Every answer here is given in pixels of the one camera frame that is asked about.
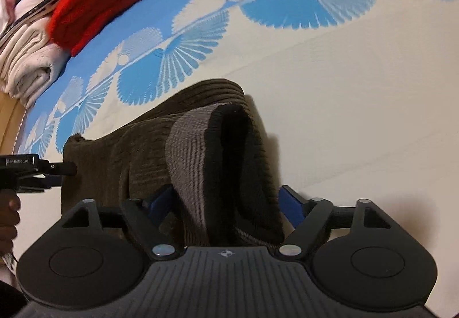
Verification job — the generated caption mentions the dark brown corduroy pants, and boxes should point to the dark brown corduroy pants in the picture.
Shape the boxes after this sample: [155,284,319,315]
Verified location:
[61,79,284,247]

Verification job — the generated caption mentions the person's left hand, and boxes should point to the person's left hand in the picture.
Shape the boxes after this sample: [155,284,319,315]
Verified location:
[0,189,21,256]

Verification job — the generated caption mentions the wooden bed headboard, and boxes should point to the wooden bed headboard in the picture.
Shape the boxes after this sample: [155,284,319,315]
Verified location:
[0,93,26,155]

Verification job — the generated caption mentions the white folded quilt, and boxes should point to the white folded quilt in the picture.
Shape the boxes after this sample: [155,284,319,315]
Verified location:
[1,17,69,108]

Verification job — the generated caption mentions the pink white cloth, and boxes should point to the pink white cloth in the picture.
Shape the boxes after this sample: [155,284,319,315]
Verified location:
[0,0,16,34]

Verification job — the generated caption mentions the blue white patterned bedsheet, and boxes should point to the blue white patterned bedsheet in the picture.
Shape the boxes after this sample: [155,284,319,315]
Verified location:
[14,0,458,317]

